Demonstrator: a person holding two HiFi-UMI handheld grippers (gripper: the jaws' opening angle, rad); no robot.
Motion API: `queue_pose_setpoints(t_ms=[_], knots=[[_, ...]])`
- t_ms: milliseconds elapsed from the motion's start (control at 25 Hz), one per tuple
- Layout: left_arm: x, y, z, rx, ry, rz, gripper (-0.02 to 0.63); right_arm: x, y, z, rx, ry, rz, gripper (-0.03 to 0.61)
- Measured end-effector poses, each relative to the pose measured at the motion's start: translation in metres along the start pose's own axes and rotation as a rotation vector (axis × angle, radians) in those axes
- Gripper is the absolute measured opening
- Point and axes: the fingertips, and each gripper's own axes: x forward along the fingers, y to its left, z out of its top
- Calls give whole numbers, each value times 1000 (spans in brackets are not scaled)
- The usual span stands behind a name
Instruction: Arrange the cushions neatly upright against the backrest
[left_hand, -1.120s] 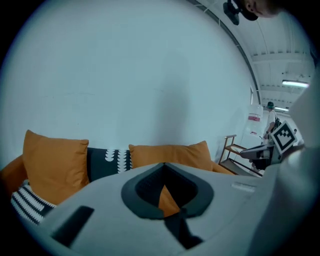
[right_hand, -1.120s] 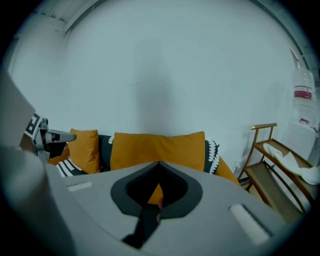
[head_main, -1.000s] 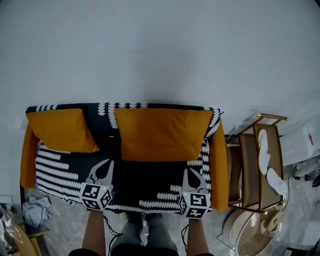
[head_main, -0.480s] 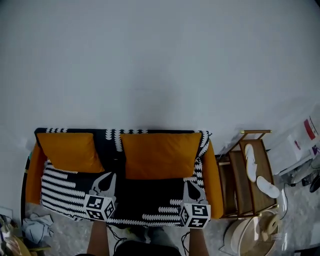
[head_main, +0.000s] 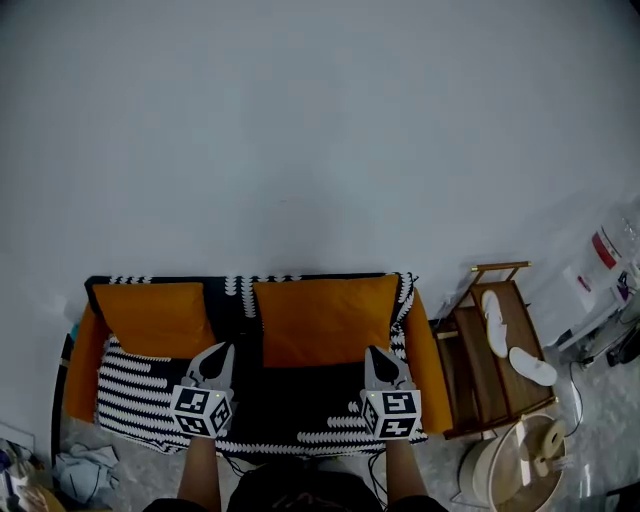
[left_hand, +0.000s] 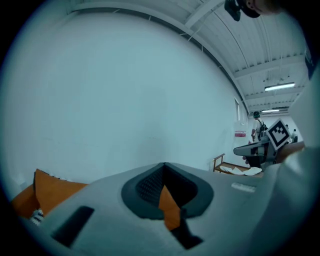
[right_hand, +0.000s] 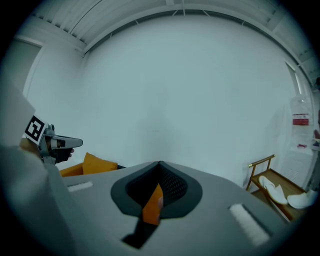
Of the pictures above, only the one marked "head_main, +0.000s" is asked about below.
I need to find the white water dispenser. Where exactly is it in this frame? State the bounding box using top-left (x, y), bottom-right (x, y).
top-left (557, 209), bottom-right (640, 352)

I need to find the orange sofa with patterned throw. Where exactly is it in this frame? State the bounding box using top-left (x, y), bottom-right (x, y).
top-left (84, 272), bottom-right (429, 457)

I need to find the round beige basket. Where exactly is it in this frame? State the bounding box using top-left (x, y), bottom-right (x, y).
top-left (458, 413), bottom-right (569, 512)

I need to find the orange cushion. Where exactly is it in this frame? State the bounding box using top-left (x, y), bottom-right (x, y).
top-left (92, 282), bottom-right (217, 360)
top-left (252, 273), bottom-right (400, 370)

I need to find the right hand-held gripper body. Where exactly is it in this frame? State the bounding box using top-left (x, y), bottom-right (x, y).
top-left (359, 385), bottom-right (424, 442)

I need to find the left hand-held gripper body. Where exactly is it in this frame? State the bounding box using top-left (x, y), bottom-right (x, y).
top-left (169, 372), bottom-right (235, 441)

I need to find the light blue cloth pile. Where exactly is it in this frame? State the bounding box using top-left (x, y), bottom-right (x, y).
top-left (52, 442), bottom-right (122, 504)

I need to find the person's black printed shirt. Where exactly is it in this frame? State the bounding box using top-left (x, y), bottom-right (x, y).
top-left (142, 457), bottom-right (449, 512)

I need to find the beige tape roll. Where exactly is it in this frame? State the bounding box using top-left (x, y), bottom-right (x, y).
top-left (537, 418), bottom-right (567, 464)

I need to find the person's left forearm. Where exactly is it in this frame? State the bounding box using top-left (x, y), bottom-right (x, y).
top-left (177, 437), bottom-right (223, 512)

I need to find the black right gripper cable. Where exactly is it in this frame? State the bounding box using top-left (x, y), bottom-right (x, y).
top-left (368, 452), bottom-right (389, 507)

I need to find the person's right forearm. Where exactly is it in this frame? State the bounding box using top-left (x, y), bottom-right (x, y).
top-left (384, 438), bottom-right (432, 502)

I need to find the wooden shelf rack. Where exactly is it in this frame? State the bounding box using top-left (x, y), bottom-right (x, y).
top-left (432, 260), bottom-right (559, 441)

